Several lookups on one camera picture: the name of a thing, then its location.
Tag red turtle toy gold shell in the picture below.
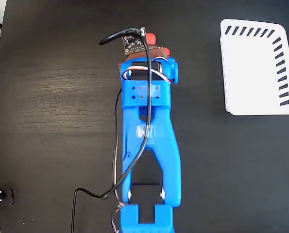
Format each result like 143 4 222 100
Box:
145 33 171 56

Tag white plastic basket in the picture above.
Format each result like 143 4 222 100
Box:
219 18 289 116

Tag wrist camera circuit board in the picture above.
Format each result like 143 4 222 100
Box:
122 28 148 55

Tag black camera cable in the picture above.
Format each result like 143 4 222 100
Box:
71 27 153 233

